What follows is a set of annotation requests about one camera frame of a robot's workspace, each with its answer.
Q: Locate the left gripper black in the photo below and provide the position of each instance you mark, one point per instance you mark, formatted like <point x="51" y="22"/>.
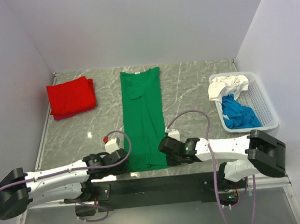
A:
<point x="122" y="169"/>

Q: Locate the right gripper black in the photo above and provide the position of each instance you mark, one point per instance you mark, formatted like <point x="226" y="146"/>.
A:
<point x="171" y="162"/>

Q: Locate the green t shirt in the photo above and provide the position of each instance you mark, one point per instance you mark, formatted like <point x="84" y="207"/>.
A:
<point x="143" y="119"/>

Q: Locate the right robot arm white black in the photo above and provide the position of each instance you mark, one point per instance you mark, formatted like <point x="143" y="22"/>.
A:
<point x="249" y="155"/>

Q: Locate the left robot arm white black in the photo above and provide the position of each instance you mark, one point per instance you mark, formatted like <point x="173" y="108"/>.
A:
<point x="20" y="190"/>

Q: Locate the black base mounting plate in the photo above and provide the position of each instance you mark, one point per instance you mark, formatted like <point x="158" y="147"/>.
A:
<point x="150" y="191"/>

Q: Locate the folded red t shirt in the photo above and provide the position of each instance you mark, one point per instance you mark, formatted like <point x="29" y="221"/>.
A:
<point x="70" y="95"/>

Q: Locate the blue crumpled t shirt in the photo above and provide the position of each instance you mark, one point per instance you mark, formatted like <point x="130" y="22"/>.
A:
<point x="237" y="116"/>

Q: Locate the white crumpled t shirt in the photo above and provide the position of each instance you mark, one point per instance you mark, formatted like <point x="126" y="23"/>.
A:
<point x="224" y="86"/>

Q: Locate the white plastic basket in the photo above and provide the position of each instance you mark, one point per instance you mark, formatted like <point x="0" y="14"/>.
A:
<point x="254" y="97"/>

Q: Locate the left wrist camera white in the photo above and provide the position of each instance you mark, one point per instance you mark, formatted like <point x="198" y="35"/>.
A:
<point x="111" y="144"/>

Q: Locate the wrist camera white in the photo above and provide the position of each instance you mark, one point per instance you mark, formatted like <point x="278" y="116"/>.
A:
<point x="111" y="144"/>
<point x="173" y="133"/>

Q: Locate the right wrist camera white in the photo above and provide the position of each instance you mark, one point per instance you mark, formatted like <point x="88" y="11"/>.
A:
<point x="173" y="133"/>

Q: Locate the aluminium frame rail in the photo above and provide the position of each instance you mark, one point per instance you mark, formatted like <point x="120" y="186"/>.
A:
<point x="261" y="182"/>

